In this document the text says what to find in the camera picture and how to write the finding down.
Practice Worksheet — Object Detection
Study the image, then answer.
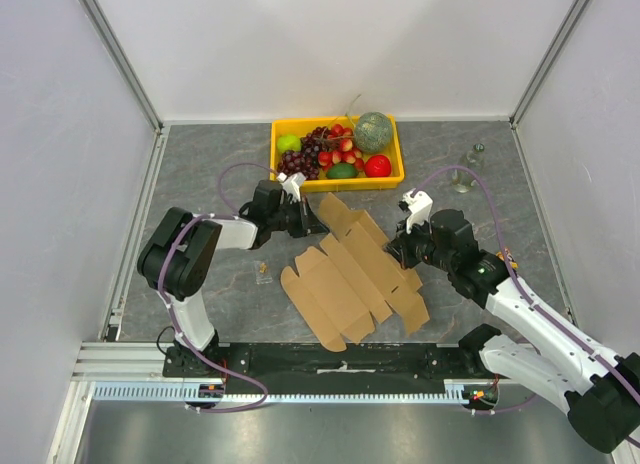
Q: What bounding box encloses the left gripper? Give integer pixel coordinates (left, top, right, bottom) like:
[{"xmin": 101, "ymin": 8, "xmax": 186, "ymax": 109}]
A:
[{"xmin": 269, "ymin": 196, "xmax": 329, "ymax": 239}]

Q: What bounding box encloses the brown cardboard box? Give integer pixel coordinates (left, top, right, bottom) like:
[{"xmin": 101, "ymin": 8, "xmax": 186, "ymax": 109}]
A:
[{"xmin": 280, "ymin": 193, "xmax": 430, "ymax": 352}]

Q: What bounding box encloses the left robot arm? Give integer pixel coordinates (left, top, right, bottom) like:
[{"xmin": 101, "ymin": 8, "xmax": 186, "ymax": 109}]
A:
[{"xmin": 137, "ymin": 173, "xmax": 329, "ymax": 377}]

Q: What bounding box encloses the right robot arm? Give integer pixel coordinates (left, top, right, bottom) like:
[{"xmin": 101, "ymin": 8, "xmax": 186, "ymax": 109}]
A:
[{"xmin": 385, "ymin": 209, "xmax": 639, "ymax": 454}]

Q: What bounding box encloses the clear glass bottle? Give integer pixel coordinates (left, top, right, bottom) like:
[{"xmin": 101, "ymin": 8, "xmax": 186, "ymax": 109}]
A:
[{"xmin": 451, "ymin": 143, "xmax": 485, "ymax": 193}]

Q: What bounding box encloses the green avocado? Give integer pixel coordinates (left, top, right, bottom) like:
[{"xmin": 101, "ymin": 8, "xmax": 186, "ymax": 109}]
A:
[{"xmin": 325, "ymin": 163, "xmax": 359, "ymax": 180}]

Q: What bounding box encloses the dark purple grape bunch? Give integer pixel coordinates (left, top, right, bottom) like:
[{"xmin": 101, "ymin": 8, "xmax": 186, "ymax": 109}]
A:
[{"xmin": 276, "ymin": 150, "xmax": 320, "ymax": 180}]

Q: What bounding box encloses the yellow candy bag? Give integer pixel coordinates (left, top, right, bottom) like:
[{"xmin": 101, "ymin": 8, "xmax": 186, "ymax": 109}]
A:
[{"xmin": 496, "ymin": 248, "xmax": 519, "ymax": 271}]

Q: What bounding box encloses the small clear snack wrapper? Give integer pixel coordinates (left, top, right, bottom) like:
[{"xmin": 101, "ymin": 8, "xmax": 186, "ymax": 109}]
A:
[{"xmin": 254, "ymin": 261, "xmax": 273, "ymax": 285}]

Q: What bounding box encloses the red cherry bunch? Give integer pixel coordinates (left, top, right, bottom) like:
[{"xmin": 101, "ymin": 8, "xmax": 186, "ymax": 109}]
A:
[{"xmin": 318, "ymin": 124, "xmax": 364, "ymax": 173}]

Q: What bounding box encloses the green apple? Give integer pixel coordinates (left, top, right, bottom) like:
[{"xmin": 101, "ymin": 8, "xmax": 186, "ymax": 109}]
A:
[{"xmin": 276, "ymin": 134, "xmax": 302, "ymax": 154}]

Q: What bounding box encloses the red tomato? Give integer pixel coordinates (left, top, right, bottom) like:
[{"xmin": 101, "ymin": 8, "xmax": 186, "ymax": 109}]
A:
[{"xmin": 364, "ymin": 154, "xmax": 393, "ymax": 178}]

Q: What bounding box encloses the yellow plastic tray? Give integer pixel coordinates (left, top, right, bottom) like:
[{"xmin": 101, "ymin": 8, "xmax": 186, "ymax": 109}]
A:
[{"xmin": 270, "ymin": 114, "xmax": 405, "ymax": 193}]

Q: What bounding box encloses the green netted melon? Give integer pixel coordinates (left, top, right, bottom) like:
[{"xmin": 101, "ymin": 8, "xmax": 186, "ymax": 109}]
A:
[{"xmin": 354, "ymin": 112, "xmax": 393, "ymax": 154}]

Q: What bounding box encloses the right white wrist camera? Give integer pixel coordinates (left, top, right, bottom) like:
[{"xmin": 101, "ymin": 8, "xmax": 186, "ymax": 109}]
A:
[{"xmin": 399, "ymin": 188, "xmax": 433, "ymax": 234}]

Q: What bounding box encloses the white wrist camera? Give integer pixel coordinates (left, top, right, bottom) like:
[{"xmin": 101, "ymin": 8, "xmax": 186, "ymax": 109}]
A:
[
  {"xmin": 399, "ymin": 188, "xmax": 433, "ymax": 234},
  {"xmin": 276, "ymin": 172, "xmax": 306, "ymax": 202}
]

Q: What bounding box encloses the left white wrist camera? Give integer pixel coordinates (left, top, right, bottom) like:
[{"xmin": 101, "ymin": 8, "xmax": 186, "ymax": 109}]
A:
[{"xmin": 276, "ymin": 172, "xmax": 306, "ymax": 202}]

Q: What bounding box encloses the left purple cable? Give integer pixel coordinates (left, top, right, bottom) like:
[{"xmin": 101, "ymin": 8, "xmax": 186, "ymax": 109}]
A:
[{"xmin": 157, "ymin": 161, "xmax": 287, "ymax": 415}]

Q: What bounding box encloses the purple cable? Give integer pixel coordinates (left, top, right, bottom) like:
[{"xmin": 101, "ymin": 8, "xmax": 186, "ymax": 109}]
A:
[
  {"xmin": 157, "ymin": 161, "xmax": 287, "ymax": 415},
  {"xmin": 410, "ymin": 165, "xmax": 640, "ymax": 416}
]

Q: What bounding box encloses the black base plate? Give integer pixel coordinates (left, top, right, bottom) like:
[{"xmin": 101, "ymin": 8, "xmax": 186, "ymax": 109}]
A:
[{"xmin": 162, "ymin": 340, "xmax": 521, "ymax": 385}]

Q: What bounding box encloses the grey slotted cable duct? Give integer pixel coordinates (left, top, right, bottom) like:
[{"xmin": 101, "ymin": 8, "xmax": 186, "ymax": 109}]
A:
[{"xmin": 92, "ymin": 380, "xmax": 496, "ymax": 401}]

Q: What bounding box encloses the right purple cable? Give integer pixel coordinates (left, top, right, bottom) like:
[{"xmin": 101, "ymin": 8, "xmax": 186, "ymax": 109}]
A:
[{"xmin": 410, "ymin": 165, "xmax": 640, "ymax": 416}]

